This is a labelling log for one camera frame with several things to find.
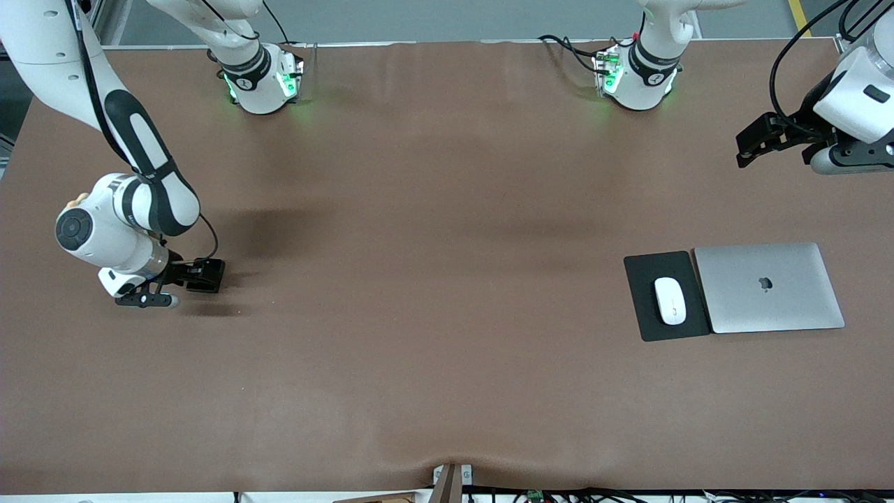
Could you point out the grey metal table bracket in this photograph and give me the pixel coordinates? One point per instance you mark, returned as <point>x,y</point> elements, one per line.
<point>447,485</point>

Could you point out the green dinosaur plush toy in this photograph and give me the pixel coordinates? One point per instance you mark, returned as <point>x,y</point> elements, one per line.
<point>77,202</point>

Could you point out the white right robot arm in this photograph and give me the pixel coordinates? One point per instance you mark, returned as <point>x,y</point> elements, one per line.
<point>42,63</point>

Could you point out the green-lit left base box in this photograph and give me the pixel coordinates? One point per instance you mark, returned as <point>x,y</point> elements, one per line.
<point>606,70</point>

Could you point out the brown table cover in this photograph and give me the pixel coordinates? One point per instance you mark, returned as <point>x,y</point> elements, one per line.
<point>349,384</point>

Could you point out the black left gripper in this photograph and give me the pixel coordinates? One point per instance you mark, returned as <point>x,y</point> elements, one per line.
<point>800,125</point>

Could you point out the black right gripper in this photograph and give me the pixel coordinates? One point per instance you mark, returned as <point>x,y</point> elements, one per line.
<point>177,272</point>

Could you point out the aluminium frame profiles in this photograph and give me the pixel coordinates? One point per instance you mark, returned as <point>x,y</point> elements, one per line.
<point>98,21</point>

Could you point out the green-lit right base box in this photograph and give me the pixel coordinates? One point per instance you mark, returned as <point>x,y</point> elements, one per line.
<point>288,80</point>

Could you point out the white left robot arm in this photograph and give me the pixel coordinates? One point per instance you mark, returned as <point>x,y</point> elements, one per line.
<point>642,84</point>

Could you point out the green-lit base box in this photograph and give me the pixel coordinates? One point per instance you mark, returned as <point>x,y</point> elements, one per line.
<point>288,80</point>
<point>606,70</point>

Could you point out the silver closed laptop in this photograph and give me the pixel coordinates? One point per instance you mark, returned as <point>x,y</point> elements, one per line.
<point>768,307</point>

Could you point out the aluminium frame post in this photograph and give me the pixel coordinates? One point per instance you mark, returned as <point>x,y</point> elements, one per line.
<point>846,43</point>

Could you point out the white computer mouse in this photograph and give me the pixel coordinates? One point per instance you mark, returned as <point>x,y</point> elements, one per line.
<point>670,300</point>

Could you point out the black square phone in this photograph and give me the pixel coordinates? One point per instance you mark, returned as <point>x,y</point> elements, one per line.
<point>215,286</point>

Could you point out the black mouse pad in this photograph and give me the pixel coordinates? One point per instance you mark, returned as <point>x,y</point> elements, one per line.
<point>639,307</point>

